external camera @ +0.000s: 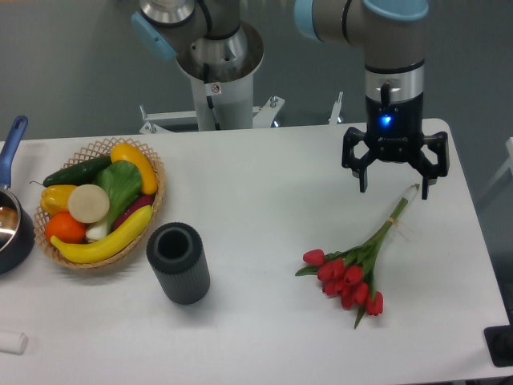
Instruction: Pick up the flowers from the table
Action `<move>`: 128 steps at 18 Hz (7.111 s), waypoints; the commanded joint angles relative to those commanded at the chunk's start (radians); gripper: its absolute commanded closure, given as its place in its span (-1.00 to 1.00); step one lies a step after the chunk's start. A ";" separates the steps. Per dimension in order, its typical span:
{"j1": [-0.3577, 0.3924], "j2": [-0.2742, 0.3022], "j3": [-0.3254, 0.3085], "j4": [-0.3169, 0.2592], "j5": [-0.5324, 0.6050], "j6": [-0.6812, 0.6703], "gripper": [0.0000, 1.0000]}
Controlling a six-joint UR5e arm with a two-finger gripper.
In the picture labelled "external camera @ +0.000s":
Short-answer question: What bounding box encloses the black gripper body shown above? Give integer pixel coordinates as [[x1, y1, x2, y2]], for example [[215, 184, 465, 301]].
[[364, 85, 423, 164]]

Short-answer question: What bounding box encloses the blue handled saucepan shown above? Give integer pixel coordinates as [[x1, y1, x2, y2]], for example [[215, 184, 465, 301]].
[[1, 115, 34, 274]]

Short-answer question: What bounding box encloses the red tulip bouquet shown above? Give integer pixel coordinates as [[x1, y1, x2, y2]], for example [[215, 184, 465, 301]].
[[295, 184, 420, 328]]

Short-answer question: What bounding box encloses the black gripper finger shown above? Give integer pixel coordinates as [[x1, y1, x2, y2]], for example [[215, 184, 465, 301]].
[[341, 127, 378, 193], [407, 131, 449, 200]]

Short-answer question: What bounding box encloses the dark grey ribbed vase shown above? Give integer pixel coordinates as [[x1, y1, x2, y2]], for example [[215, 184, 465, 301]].
[[146, 222, 211, 305]]

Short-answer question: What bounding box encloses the orange fruit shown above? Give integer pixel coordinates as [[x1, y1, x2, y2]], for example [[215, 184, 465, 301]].
[[44, 213, 86, 244]]

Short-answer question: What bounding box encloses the green bok choy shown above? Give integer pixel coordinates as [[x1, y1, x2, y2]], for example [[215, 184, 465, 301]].
[[86, 160, 142, 243]]

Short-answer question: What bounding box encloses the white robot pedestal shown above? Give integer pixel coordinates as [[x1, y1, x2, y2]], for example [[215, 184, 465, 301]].
[[132, 13, 285, 133]]

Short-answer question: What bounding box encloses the black device at edge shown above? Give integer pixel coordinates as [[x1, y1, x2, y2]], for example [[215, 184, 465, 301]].
[[483, 325, 512, 367]]

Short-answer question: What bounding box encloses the white cylinder object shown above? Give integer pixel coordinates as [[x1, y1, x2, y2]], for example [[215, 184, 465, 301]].
[[0, 330, 29, 355]]

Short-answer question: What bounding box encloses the short yellow squash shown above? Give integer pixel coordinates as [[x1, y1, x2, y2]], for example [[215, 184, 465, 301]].
[[111, 143, 158, 195]]

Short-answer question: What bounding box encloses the long yellow squash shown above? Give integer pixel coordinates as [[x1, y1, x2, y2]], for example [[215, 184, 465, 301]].
[[50, 205, 153, 264]]

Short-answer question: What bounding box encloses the purple eggplant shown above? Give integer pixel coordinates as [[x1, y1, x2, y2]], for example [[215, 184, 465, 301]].
[[111, 195, 154, 231]]

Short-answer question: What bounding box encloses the yellow bell pepper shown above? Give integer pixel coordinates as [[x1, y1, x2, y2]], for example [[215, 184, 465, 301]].
[[40, 184, 77, 216]]

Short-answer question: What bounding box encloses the beige round disc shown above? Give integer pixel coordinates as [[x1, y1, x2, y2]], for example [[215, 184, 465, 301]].
[[67, 184, 110, 224]]

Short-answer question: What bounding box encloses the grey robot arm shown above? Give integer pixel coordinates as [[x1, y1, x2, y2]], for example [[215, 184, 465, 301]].
[[131, 1, 449, 192]]

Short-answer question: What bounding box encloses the green cucumber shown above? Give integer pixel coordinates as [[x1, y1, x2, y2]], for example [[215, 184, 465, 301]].
[[30, 156, 111, 188]]

